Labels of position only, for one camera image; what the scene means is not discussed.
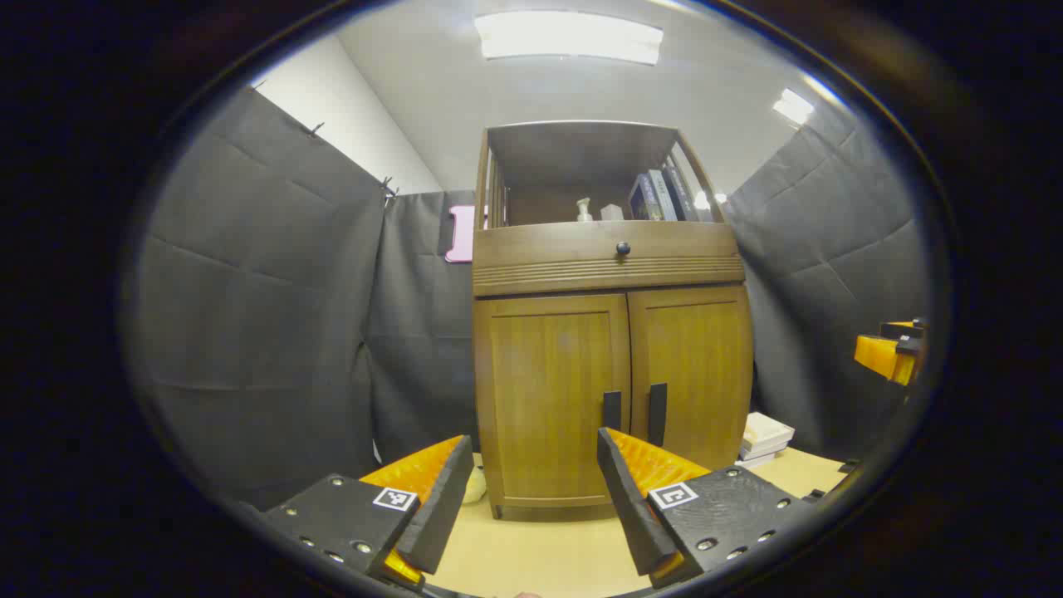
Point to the small white bottle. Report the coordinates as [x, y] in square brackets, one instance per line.
[584, 210]

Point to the black backdrop cloth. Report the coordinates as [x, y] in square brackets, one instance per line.
[249, 291]

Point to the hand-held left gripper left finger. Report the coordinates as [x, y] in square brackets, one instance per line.
[440, 515]

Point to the small metal cloth clip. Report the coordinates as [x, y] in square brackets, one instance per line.
[387, 185]
[315, 129]

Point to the dark navy book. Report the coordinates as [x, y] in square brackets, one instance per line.
[681, 195]

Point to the black table edge clip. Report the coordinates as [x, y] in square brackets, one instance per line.
[814, 496]
[849, 465]

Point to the large ceiling light panel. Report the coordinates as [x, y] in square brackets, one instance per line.
[569, 37]

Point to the small white box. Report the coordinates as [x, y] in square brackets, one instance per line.
[611, 213]

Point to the dark blue book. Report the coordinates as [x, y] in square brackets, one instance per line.
[644, 199]

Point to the cream plush item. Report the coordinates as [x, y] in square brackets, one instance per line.
[474, 486]

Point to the wooden double-door shoe cabinet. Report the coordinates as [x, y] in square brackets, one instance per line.
[581, 158]

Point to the wooden cabinet drawer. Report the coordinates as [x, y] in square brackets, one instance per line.
[565, 249]

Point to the wooden shoe cabinet door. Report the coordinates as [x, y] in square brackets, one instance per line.
[548, 399]
[698, 365]

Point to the grey spine book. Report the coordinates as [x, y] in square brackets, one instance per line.
[663, 195]

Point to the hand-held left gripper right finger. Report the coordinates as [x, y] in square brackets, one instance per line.
[631, 507]

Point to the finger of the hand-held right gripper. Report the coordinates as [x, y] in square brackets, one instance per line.
[884, 357]
[903, 329]

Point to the small ceiling light panel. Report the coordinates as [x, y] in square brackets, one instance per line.
[793, 106]

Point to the white book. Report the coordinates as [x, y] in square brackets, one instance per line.
[754, 462]
[766, 430]
[760, 453]

